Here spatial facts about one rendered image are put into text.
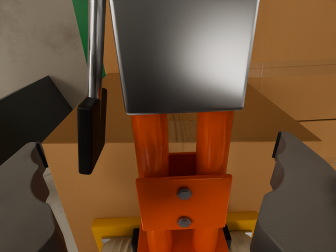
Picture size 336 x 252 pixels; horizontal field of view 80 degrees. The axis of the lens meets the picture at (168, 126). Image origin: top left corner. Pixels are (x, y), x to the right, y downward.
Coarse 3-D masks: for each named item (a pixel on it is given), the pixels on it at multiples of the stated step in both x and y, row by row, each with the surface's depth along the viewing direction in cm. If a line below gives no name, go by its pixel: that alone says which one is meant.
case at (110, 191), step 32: (256, 96) 45; (64, 128) 31; (128, 128) 32; (192, 128) 32; (256, 128) 32; (288, 128) 32; (64, 160) 29; (128, 160) 30; (256, 160) 30; (64, 192) 32; (96, 192) 32; (128, 192) 33; (256, 192) 33
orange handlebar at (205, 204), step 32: (160, 128) 12; (224, 128) 12; (160, 160) 13; (192, 160) 15; (224, 160) 13; (160, 192) 13; (192, 192) 13; (224, 192) 13; (160, 224) 15; (192, 224) 15; (224, 224) 15
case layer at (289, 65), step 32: (288, 0) 55; (320, 0) 55; (256, 32) 59; (288, 32) 59; (320, 32) 59; (256, 64) 63; (288, 64) 63; (320, 64) 63; (288, 96) 68; (320, 96) 69; (320, 128) 75
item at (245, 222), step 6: (228, 216) 35; (234, 216) 35; (240, 216) 35; (246, 216) 35; (252, 216) 34; (228, 222) 34; (234, 222) 34; (240, 222) 34; (246, 222) 34; (252, 222) 34; (228, 228) 35; (234, 228) 35; (240, 228) 35; (246, 228) 35; (252, 228) 35; (252, 234) 36
